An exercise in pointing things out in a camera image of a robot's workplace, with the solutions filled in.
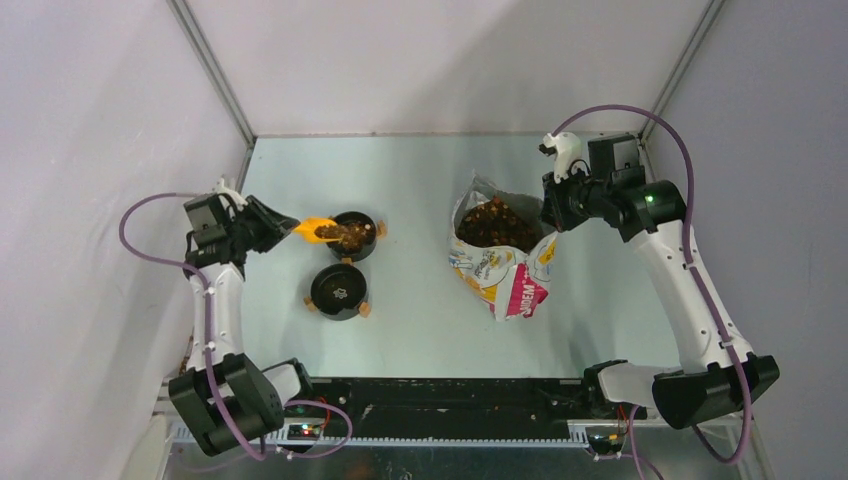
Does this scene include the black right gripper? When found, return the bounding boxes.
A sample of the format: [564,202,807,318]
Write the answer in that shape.
[539,162,611,233]

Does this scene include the yellow plastic food scoop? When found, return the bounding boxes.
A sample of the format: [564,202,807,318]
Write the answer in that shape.
[292,217,340,244]

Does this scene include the cat food bag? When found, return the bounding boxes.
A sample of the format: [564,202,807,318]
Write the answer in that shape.
[448,174,557,322]

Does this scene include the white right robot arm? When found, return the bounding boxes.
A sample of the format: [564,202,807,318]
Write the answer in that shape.
[539,132,779,429]

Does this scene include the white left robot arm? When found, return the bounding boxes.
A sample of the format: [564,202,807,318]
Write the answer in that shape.
[168,188,316,457]

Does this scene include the black bowl wooden feet near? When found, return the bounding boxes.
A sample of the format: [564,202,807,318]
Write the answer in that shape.
[303,263,372,321]

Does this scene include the black bowl wooden feet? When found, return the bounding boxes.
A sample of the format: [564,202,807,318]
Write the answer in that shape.
[303,263,372,321]
[327,211,388,264]

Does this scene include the black bowl wooden feet far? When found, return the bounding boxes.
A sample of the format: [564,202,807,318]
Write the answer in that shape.
[327,211,388,264]

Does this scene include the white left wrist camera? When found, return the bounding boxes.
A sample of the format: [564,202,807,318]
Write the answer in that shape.
[212,177,248,212]

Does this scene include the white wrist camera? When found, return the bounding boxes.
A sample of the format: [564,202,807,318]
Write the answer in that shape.
[212,177,248,212]
[538,132,582,184]

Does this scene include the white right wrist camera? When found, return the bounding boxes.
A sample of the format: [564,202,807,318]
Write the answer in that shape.
[538,132,582,184]

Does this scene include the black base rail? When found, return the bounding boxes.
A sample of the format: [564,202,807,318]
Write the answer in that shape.
[287,377,632,443]

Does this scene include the aluminium frame post left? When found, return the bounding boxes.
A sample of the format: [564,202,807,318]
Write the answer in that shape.
[166,0,257,148]

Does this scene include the aluminium frame post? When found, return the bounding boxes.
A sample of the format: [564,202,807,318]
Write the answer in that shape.
[166,0,257,148]
[639,0,727,142]

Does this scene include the white slotted cable duct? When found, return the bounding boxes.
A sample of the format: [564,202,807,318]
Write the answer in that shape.
[264,423,598,449]

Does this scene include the aluminium frame post right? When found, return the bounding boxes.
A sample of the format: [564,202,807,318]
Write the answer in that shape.
[639,0,727,142]

